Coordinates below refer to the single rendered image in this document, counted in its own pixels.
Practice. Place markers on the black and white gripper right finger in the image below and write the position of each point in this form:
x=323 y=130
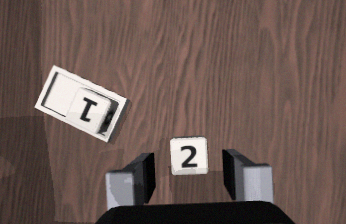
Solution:
x=245 y=180

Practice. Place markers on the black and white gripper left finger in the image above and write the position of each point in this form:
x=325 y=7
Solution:
x=132 y=185

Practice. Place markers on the white and grey cube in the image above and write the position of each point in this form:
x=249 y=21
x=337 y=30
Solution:
x=189 y=155
x=91 y=110

